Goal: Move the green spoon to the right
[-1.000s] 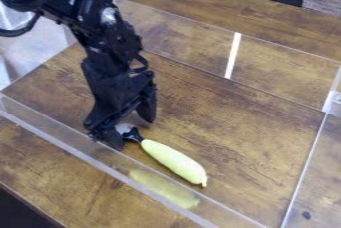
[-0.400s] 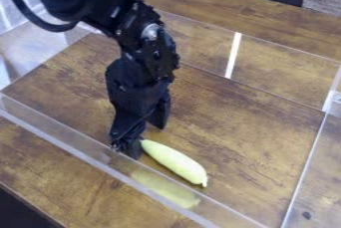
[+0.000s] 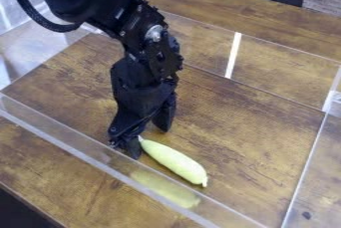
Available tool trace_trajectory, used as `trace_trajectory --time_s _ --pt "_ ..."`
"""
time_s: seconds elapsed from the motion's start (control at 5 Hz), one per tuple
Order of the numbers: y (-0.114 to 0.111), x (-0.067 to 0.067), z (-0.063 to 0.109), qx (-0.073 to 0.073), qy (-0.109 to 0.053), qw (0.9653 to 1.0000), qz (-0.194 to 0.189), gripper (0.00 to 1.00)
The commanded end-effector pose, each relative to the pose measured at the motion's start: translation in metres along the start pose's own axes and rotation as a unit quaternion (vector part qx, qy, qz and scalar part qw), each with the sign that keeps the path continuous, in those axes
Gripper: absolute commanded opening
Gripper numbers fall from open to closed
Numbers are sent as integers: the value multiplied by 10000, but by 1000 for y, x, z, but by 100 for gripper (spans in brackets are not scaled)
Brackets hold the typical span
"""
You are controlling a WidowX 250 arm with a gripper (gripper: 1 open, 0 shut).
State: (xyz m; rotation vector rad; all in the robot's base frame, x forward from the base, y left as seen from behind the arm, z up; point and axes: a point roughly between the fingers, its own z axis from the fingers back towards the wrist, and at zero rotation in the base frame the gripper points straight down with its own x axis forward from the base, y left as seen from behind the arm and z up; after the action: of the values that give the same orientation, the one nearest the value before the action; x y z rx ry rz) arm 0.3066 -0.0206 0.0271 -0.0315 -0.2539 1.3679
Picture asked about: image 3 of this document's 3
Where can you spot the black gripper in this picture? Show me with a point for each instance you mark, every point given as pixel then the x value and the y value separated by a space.
pixel 145 100

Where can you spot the green handled metal spoon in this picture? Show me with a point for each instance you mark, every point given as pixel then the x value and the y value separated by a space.
pixel 176 161

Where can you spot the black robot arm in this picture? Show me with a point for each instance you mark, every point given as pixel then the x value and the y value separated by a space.
pixel 137 25

